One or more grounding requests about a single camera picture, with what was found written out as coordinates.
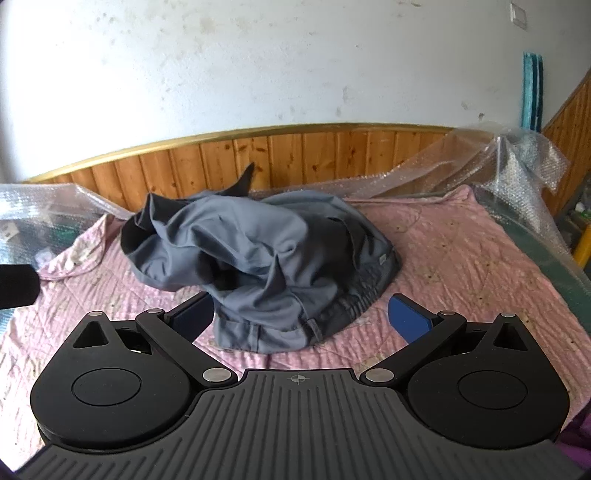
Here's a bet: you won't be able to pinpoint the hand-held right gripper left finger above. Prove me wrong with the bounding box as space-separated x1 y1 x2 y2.
69 292 238 388

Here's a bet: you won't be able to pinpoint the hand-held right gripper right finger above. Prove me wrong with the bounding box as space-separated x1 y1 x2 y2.
359 293 532 387

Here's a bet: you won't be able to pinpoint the grey pants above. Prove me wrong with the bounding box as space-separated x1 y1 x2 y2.
119 162 402 355

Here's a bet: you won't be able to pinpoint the pink bear-print blanket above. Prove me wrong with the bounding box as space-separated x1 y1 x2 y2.
0 185 591 450

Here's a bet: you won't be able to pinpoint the green mattress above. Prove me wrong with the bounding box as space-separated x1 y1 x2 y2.
480 185 591 296

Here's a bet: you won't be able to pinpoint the yellow cylinder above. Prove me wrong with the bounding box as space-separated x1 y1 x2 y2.
571 226 591 269

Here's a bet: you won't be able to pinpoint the clear bubble wrap sheet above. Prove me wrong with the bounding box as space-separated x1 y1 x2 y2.
0 121 573 278

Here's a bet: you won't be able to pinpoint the purple cloth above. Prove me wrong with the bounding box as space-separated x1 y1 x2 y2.
556 408 591 472

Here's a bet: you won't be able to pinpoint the teal striped board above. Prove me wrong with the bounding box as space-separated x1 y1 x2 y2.
522 52 546 130

